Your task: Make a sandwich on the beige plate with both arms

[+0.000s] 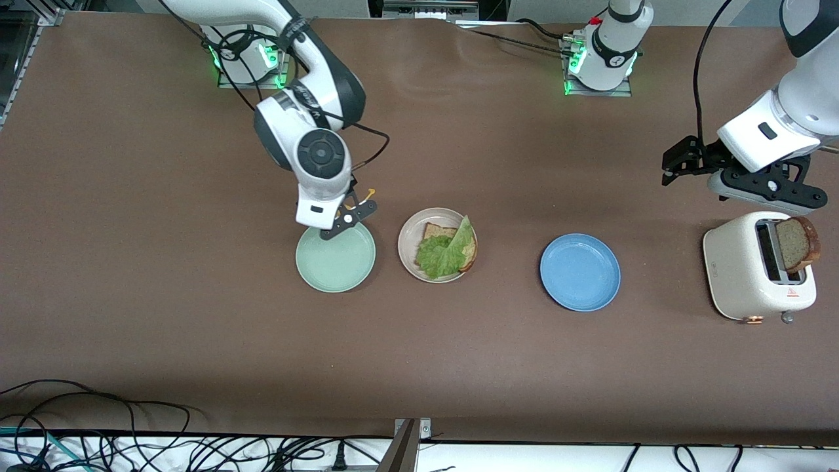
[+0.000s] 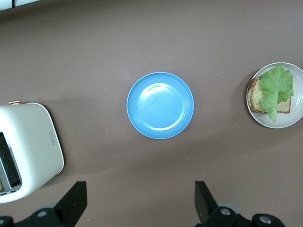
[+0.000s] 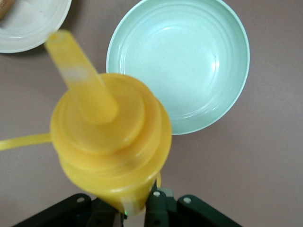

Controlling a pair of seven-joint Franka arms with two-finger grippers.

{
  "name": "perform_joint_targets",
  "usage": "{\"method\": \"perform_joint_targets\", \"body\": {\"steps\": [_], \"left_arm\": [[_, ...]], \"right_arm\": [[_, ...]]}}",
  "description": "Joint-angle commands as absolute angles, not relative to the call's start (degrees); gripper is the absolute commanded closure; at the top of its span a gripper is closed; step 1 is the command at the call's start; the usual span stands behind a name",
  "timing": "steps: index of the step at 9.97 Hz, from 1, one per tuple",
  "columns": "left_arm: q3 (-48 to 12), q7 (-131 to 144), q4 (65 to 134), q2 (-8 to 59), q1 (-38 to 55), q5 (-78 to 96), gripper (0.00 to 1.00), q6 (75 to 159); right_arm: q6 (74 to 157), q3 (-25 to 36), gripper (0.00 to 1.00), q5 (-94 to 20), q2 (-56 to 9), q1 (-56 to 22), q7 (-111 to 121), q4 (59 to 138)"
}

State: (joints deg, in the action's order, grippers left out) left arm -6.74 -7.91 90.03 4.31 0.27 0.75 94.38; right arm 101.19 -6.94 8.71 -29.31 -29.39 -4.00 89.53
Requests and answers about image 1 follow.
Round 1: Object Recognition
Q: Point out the white two-slot toaster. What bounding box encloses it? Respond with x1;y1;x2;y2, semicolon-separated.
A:
703;211;817;325

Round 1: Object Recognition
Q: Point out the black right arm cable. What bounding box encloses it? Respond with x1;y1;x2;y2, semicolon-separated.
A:
157;0;392;172

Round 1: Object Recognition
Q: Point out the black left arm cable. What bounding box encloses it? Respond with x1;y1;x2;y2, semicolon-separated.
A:
693;0;732;150

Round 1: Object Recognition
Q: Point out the yellow mustard squeeze bottle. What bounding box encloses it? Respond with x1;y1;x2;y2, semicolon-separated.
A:
334;188;376;221

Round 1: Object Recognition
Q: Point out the black corrugated base cable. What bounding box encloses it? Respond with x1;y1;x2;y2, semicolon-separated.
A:
452;18;581;56

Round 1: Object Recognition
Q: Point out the teal cable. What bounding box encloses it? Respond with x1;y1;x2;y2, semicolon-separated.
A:
0;426;89;472

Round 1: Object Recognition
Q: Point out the grey metal table bracket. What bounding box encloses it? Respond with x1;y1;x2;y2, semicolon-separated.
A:
385;418;433;472

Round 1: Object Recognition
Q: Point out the blue plate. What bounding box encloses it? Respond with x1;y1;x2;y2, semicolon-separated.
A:
540;233;621;313

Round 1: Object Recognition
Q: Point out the green lettuce leaf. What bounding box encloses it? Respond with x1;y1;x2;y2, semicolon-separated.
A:
418;214;474;279

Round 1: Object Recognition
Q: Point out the brown bread slice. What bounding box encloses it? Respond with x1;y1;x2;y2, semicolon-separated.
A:
423;223;478;273
775;216;821;274

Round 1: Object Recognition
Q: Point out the black cable tangle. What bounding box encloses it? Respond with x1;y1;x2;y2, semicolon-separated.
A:
0;379;394;472

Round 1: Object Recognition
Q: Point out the aluminium frame with black box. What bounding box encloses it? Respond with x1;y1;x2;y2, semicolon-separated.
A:
367;0;509;22

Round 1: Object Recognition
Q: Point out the beige plate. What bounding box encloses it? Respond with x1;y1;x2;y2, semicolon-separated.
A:
397;207;478;284

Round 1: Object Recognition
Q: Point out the aluminium frame strut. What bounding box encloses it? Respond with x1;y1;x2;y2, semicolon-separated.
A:
0;8;66;132

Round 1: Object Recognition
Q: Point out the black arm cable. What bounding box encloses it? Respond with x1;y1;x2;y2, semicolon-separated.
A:
157;0;392;172
693;0;732;150

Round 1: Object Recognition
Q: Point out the mint green plate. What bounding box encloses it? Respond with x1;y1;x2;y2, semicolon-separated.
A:
296;220;377;293

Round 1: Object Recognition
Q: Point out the brown table cover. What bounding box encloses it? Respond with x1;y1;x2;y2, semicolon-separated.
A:
0;12;839;446

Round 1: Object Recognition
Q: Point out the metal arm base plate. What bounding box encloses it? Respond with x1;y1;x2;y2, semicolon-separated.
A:
562;36;634;98
218;28;293;89

